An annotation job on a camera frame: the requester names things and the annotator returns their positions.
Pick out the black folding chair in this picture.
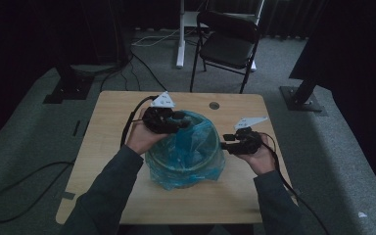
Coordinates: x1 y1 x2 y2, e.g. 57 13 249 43
189 11 262 95

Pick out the black tape strip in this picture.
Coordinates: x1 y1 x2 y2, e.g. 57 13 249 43
71 119 81 138

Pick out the black stand base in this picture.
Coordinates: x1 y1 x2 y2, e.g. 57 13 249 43
42 62 95 105
279 77 325 114

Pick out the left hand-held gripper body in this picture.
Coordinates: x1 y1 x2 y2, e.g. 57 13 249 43
142 90 177 135

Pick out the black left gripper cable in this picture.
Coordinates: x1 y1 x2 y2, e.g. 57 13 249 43
119 95 160 149

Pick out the blue plastic bag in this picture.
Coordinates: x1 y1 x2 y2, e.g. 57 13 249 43
144 110 227 192

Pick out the long black floor cable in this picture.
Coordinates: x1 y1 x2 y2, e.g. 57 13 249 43
0 160 76 225

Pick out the person's left hand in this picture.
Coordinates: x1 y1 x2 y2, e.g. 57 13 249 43
125 109 171 156

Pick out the person's right hand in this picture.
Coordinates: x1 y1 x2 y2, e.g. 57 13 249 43
237 133 277 176

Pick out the thin black floor cable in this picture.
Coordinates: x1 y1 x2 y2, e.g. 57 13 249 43
99 48 169 93

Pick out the white floor cable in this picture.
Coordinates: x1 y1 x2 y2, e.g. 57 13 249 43
130 26 198 48

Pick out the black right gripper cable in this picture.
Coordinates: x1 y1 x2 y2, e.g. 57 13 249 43
259 131 331 235

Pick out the green plastic bin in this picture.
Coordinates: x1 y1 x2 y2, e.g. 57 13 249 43
144 110 226 191

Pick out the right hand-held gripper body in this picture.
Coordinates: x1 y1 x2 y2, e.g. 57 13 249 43
234 116 269 156

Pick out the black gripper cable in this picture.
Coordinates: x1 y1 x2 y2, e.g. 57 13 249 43
119 95 160 149
259 131 331 235

